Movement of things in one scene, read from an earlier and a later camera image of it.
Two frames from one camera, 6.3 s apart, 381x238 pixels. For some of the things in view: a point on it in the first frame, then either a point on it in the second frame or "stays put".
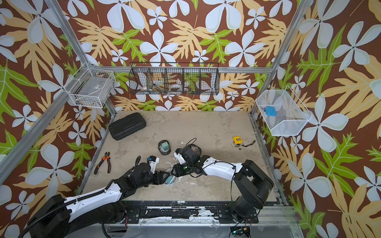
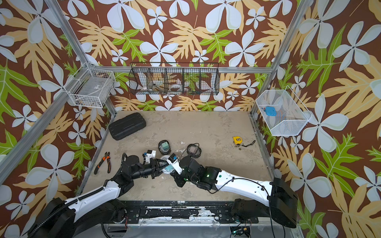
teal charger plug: x=169 y=180 → x=168 y=167
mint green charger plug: x=165 y=146 stays put
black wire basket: x=174 y=78 stays put
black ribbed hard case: x=126 y=126 stays put
